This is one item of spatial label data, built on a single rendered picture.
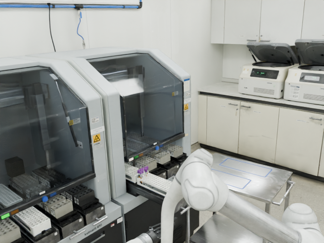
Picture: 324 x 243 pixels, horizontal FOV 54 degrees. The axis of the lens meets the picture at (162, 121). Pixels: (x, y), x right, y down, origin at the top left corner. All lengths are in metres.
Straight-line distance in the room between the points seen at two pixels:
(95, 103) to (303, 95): 2.61
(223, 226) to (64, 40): 2.08
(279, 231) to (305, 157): 2.67
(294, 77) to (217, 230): 2.05
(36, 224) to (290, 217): 1.26
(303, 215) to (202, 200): 0.60
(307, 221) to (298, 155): 2.46
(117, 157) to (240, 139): 2.57
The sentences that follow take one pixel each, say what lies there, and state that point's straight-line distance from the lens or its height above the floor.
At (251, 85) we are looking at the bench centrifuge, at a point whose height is 1.03.
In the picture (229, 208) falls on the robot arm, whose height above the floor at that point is 1.13.
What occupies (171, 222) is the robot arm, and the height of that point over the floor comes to 0.95.
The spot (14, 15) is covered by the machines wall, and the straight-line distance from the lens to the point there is 2.83.
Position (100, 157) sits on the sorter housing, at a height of 1.06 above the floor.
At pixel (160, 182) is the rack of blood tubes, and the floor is 0.86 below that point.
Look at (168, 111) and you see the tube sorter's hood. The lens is 2.30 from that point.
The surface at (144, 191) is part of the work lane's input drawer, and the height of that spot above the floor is 0.80.
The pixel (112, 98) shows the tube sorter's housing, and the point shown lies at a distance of 1.93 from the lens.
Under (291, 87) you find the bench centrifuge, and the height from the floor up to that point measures 1.07.
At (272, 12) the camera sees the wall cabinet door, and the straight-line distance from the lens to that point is 4.25.
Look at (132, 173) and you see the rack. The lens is 2.18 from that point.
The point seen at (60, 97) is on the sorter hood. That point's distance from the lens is 1.84.
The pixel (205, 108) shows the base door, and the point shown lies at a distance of 4.52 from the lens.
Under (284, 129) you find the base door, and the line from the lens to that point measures 4.05.
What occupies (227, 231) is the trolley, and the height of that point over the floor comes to 0.28.
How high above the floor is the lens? 1.85
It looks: 18 degrees down
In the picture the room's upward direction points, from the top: 2 degrees counter-clockwise
